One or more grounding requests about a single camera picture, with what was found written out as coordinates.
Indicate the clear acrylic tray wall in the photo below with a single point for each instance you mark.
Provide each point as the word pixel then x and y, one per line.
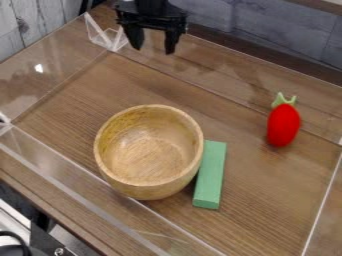
pixel 64 85

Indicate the clear acrylic corner bracket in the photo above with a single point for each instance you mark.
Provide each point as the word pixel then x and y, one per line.
pixel 110 38

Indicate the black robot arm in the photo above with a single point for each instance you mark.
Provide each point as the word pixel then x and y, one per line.
pixel 151 14

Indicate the wooden bowl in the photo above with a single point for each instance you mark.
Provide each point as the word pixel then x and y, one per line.
pixel 149 149

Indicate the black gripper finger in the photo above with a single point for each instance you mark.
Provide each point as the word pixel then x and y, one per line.
pixel 135 35
pixel 171 41

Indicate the red plush fruit green stem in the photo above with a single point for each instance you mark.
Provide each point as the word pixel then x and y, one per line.
pixel 284 121

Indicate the green rectangular block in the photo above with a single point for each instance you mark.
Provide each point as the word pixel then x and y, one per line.
pixel 210 176

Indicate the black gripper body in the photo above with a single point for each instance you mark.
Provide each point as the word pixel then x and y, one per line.
pixel 153 14

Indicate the black metal stand bracket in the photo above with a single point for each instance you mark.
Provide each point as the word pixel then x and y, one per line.
pixel 43 241

